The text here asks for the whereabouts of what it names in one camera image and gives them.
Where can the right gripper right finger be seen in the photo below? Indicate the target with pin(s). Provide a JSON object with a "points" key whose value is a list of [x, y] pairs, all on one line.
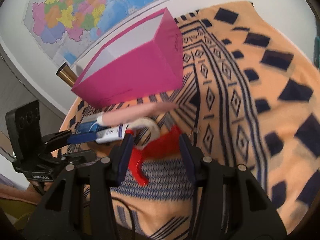
{"points": [[205, 174]]}

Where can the pink fuzzy sleeve forearm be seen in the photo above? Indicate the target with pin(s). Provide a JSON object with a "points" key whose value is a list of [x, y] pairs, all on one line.
{"points": [[28, 196]]}

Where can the colourful wall map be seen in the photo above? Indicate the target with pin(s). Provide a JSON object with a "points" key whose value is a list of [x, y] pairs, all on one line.
{"points": [[65, 29]]}

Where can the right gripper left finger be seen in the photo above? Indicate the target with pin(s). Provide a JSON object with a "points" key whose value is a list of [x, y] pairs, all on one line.
{"points": [[107, 173]]}

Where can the person's left hand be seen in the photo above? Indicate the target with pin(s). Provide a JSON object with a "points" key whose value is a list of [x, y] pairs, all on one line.
{"points": [[40, 187]]}

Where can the grey door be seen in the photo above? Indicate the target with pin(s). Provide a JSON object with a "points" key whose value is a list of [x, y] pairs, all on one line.
{"points": [[14, 94]]}

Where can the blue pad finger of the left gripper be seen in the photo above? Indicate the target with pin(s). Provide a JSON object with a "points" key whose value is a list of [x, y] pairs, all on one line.
{"points": [[81, 138]]}

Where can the gold thermos tumbler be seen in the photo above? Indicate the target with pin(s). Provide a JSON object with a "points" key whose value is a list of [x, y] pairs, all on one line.
{"points": [[67, 75]]}

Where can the red tape dispenser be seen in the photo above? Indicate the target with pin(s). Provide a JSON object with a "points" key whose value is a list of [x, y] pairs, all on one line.
{"points": [[158, 147]]}

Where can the pink open cardboard box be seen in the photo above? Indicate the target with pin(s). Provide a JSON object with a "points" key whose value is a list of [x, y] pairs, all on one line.
{"points": [[144, 59]]}

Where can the pink tube white cap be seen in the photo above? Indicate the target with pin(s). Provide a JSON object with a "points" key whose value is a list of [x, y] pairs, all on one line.
{"points": [[132, 113]]}

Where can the small white ointment tube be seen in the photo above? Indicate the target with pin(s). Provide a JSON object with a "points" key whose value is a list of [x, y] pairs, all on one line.
{"points": [[111, 134]]}

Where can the dark blue medicine box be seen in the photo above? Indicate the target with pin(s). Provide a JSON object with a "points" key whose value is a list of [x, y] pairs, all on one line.
{"points": [[90, 127]]}

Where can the orange patterned blanket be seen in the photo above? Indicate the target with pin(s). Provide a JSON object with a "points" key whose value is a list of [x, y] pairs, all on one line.
{"points": [[249, 96]]}

